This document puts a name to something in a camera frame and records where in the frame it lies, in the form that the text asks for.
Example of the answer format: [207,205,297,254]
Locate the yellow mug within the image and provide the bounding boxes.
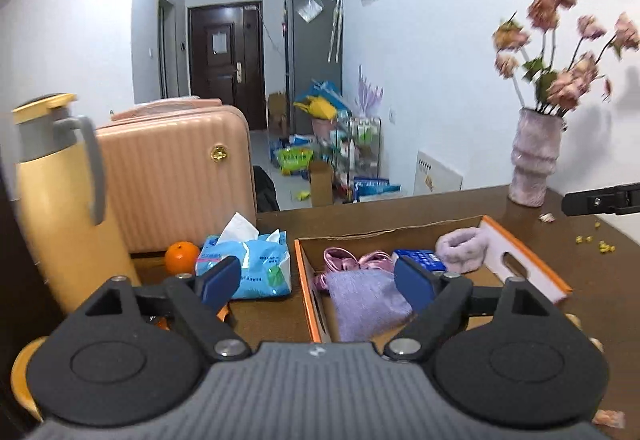
[11,337,48,422]

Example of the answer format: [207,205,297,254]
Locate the pile of blue yellow bags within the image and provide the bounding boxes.
[292,79,351,121]

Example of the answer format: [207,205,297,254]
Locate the pink ribbed suitcase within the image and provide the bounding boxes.
[94,97,258,255]

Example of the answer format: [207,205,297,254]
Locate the clear plastic sleeve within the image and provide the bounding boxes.
[295,0,324,23]

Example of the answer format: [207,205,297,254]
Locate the yellow thermos jug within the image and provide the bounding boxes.
[11,93,143,316]

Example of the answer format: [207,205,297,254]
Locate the tall cardboard carton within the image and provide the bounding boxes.
[308,160,334,207]

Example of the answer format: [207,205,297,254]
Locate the white folded umbrella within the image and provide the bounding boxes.
[327,0,343,63]

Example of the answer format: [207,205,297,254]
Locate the interior side door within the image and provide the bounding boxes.
[157,0,180,100]

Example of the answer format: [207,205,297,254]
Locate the pink satin scrunchie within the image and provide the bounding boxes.
[323,247,396,278]

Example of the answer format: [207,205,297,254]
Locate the orange fruit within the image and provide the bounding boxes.
[165,241,201,277]

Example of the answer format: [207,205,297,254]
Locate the lavender cloth pouch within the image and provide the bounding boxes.
[315,268,416,342]

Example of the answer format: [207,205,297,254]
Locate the dark brown entrance door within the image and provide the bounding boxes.
[187,1,266,131]

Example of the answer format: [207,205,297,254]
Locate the scattered yellow crumbs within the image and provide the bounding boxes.
[575,220,617,255]

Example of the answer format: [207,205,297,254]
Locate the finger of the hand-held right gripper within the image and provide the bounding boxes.
[561,184,640,217]

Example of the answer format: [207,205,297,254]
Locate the green yellow snack bag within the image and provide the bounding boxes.
[274,145,315,177]

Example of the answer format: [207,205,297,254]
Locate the blue packaged pack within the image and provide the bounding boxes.
[352,176,403,201]

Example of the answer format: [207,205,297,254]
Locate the fluffy pale purple headband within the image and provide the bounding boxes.
[435,228,488,274]

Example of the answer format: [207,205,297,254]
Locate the blue soft tissue pack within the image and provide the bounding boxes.
[196,212,292,300]

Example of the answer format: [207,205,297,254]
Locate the purple feather decoration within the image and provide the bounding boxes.
[352,65,384,118]

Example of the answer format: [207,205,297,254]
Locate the yellow plush toy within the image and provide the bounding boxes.
[565,312,603,351]

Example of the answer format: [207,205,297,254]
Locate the blue pocket tissue packet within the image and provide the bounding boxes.
[391,248,447,273]

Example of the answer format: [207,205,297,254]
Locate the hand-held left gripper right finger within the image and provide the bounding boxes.
[382,256,568,365]

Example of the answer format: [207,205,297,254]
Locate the dried pink roses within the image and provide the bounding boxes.
[491,0,640,117]

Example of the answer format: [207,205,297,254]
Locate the open cardboard carton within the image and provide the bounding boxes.
[267,91,288,138]

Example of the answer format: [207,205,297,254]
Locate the red cardboard box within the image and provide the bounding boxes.
[293,215,574,346]

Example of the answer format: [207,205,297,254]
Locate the wire rack with bottles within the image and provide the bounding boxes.
[320,115,383,201]

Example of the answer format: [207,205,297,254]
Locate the grey refrigerator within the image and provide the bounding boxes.
[284,0,345,136]

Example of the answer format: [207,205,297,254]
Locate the pale pink ceramic vase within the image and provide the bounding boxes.
[508,107,567,208]

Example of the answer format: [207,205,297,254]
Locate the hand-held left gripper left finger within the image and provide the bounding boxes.
[65,256,252,363]

